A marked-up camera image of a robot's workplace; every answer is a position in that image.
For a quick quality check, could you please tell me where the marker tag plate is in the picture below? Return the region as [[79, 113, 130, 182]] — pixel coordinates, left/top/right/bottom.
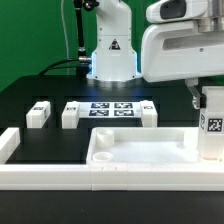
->
[[79, 102, 141, 119]]

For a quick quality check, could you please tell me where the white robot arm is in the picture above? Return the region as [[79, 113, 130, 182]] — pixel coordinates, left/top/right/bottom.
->
[[87, 0, 224, 109]]

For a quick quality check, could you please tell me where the black cable bundle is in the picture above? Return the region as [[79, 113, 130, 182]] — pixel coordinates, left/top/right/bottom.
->
[[39, 56, 92, 77]]

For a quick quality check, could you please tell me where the white desk top tray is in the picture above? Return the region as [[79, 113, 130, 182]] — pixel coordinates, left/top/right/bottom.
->
[[86, 127, 224, 164]]

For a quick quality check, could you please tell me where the white U-shaped fence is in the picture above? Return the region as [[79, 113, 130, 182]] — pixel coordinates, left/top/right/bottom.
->
[[0, 128, 224, 191]]

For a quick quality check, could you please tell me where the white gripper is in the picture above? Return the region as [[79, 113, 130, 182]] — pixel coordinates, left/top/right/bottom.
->
[[141, 21, 224, 110]]

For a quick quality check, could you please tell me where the black camera pole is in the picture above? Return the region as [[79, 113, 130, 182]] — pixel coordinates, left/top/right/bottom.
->
[[72, 0, 99, 63]]

